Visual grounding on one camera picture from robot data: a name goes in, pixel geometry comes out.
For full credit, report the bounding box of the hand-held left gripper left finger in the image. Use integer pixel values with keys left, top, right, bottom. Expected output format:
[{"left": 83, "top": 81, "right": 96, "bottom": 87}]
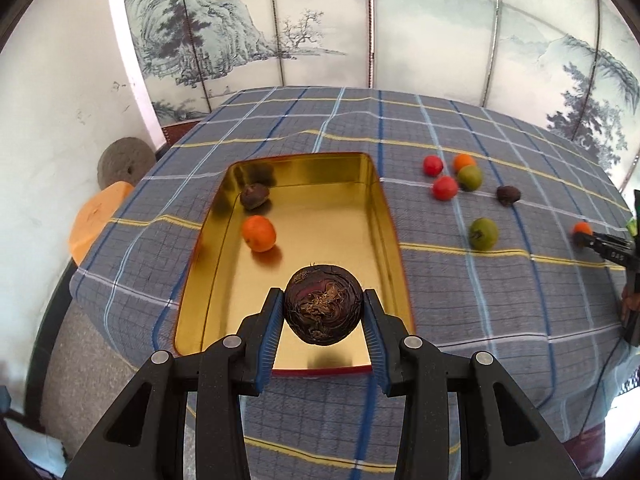
[{"left": 62, "top": 287, "right": 286, "bottom": 480}]

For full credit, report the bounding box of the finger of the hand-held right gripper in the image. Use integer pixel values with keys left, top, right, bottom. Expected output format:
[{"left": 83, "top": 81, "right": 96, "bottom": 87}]
[{"left": 575, "top": 232, "right": 635, "bottom": 263}]

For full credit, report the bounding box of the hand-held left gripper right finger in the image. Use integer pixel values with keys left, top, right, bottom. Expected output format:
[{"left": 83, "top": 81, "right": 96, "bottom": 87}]
[{"left": 363, "top": 288, "right": 583, "bottom": 480}]

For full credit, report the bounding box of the round dark purple passion fruit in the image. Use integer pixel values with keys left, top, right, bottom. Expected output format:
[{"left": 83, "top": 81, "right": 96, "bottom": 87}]
[{"left": 284, "top": 264, "right": 364, "bottom": 346}]

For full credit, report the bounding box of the gold metal tin tray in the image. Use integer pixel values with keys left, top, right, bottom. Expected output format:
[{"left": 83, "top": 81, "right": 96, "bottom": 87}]
[{"left": 173, "top": 151, "right": 416, "bottom": 377}]

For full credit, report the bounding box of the green tomato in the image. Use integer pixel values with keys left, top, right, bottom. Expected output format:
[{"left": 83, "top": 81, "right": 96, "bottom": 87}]
[
  {"left": 457, "top": 165, "right": 483, "bottom": 192},
  {"left": 468, "top": 217, "right": 499, "bottom": 251}
]

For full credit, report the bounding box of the shrivelled dark brown fruit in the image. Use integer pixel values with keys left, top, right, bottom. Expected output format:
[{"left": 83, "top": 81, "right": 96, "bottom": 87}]
[{"left": 240, "top": 183, "right": 273, "bottom": 211}]

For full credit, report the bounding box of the person's right hand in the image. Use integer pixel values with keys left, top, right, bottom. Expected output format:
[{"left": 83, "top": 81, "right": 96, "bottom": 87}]
[{"left": 621, "top": 279, "right": 640, "bottom": 322}]

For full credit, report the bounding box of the grey plaid tablecloth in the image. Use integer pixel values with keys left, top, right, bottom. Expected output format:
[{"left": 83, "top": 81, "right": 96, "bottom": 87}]
[{"left": 69, "top": 86, "right": 633, "bottom": 478}]

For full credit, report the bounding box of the orange round stool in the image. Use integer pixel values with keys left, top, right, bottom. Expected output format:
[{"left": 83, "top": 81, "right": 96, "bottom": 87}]
[{"left": 69, "top": 181, "right": 135, "bottom": 266}]

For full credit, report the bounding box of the dark red wooden table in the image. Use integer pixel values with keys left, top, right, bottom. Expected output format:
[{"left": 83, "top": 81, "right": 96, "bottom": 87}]
[{"left": 161, "top": 121, "right": 202, "bottom": 149}]

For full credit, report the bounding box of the landscape painted folding screen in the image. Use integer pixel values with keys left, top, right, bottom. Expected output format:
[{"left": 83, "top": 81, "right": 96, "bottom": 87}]
[{"left": 120, "top": 0, "right": 640, "bottom": 191}]

